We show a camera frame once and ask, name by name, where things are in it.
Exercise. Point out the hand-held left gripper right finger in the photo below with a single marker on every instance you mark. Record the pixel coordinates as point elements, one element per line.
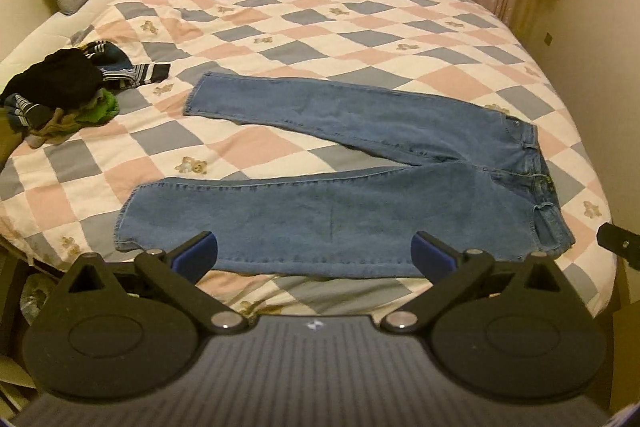
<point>432,257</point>

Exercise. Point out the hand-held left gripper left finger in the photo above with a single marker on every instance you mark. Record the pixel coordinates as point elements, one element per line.
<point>192,257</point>

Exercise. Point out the blue denim pants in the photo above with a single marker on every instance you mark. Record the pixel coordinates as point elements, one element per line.
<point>350,217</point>

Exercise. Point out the pile of dark clothes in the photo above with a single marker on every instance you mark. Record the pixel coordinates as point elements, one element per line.
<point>135,74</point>

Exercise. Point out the clear plastic bag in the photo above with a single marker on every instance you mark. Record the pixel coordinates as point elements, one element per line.
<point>34,299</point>

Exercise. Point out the green garment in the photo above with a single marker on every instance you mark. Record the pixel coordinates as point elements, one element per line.
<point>102,109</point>

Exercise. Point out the olive garment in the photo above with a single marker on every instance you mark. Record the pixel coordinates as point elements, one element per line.
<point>55,129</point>

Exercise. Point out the brown garment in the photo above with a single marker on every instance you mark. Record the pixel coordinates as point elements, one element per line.
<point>6,139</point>

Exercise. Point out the black garment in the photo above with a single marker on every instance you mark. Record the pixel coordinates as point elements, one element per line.
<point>55,79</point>

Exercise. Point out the bed with checkered quilt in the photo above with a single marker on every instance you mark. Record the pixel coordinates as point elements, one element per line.
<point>350,32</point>

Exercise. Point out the white padded headboard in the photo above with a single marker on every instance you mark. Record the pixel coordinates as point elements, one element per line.
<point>40,37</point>

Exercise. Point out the beige wall socket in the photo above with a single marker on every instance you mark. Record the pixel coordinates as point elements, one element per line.
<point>548,38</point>

